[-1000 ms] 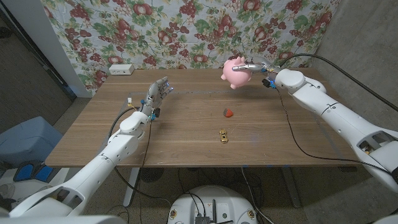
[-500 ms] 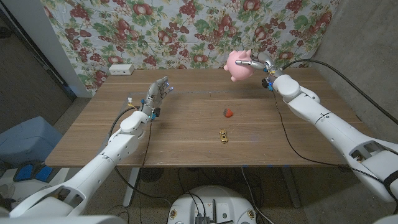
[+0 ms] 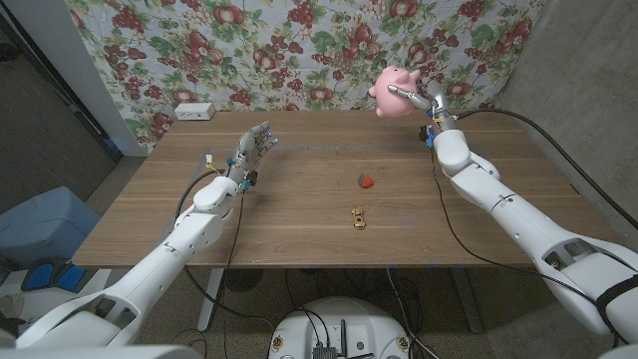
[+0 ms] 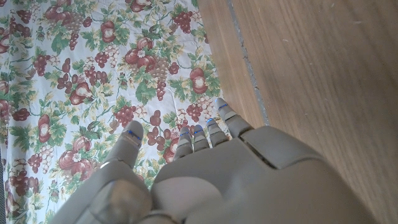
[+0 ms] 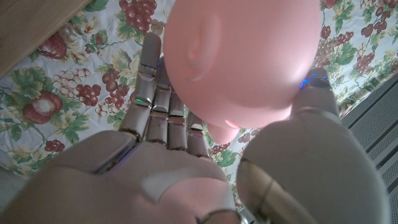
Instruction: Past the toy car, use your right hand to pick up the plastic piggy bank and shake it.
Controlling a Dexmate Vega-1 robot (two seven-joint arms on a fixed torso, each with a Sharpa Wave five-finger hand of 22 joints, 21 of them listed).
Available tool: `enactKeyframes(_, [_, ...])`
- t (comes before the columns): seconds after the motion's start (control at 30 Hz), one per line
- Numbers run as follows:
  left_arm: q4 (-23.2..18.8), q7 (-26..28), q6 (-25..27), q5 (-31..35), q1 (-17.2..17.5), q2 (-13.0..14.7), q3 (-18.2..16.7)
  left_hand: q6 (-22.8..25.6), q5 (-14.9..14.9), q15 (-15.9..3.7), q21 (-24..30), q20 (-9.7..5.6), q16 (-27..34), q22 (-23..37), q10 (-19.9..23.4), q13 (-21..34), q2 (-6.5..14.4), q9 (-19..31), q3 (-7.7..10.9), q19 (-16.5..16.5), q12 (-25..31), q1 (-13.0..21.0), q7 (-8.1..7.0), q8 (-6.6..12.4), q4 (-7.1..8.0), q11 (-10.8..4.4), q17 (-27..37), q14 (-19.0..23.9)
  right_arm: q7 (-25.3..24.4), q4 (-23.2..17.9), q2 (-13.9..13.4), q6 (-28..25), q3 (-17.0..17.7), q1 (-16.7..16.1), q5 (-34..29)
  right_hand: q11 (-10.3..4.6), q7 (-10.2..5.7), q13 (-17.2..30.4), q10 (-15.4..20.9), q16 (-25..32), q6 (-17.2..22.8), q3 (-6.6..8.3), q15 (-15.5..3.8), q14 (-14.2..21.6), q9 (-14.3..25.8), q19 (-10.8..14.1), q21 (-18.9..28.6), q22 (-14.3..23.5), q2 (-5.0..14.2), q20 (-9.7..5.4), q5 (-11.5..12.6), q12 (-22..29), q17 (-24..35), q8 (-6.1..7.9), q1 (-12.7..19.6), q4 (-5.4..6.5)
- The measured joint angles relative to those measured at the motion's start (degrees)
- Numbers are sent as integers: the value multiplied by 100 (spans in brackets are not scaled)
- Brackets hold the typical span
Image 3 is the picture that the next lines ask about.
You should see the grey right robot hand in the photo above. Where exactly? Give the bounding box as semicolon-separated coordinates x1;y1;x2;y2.
387;79;458;133

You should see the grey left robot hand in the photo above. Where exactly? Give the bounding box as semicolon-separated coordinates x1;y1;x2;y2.
224;121;279;184

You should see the pink plastic piggy bank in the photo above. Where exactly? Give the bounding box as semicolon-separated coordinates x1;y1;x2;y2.
368;65;422;120

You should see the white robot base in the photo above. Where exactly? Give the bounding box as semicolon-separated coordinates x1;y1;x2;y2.
267;297;414;359

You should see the white power strip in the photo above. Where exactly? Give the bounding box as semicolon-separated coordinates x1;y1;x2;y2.
173;102;216;122

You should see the floral fruit print backdrop cloth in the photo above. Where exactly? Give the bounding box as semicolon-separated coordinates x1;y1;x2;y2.
64;0;547;154

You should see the round black floor fan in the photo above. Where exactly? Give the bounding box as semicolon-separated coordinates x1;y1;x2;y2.
223;267;264;293

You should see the white table leg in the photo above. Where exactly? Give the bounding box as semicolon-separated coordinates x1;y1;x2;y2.
196;267;225;333

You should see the grey table leg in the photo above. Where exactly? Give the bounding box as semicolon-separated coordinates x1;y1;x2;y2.
451;266;483;334

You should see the blue plastic bin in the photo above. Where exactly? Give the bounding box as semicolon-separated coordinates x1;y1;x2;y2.
0;185;103;270

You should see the blue foot pedal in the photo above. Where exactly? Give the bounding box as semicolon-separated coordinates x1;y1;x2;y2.
54;263;86;293
22;261;55;292

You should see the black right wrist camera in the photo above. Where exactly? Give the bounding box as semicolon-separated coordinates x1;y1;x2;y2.
418;125;438;150

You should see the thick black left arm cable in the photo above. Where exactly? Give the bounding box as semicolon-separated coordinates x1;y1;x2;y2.
173;170;276;331

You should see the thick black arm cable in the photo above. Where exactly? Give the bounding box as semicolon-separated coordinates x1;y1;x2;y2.
456;109;638;230
173;170;276;331

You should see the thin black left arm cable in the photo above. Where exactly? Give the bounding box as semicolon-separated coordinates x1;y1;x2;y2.
218;189;246;359

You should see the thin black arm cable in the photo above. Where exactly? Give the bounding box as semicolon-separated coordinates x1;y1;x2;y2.
218;189;246;359
431;149;622;346

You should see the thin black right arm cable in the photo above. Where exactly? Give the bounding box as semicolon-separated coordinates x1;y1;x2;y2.
431;149;622;346

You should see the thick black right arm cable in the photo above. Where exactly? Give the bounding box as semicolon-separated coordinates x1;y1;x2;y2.
456;109;638;230

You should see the black floor cable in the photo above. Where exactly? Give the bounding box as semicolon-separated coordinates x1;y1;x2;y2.
284;268;331;348

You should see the grey floor cable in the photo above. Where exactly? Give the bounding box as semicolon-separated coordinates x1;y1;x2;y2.
386;266;441;359

